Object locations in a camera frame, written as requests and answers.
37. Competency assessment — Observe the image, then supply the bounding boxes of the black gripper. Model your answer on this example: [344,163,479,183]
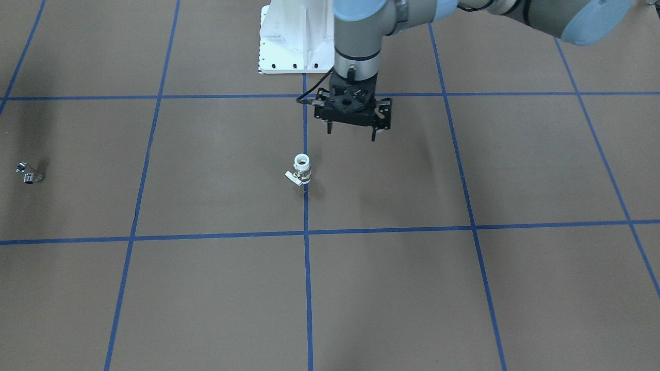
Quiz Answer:
[312,70,393,142]

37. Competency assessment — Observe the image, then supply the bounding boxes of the white PPR ball valve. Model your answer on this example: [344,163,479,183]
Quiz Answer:
[285,153,312,187]

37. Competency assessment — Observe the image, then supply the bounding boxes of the chrome metal pipe fitting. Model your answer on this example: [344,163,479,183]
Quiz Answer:
[15,162,45,184]

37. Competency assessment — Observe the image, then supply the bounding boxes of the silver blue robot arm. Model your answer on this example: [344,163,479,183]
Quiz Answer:
[297,1,633,141]

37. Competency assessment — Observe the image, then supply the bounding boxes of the brown paper table mat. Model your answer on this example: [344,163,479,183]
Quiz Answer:
[2,1,658,370]

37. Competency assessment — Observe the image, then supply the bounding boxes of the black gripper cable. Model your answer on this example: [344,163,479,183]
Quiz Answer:
[296,70,333,106]

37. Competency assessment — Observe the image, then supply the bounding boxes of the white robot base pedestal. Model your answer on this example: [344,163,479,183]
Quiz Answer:
[258,1,335,74]

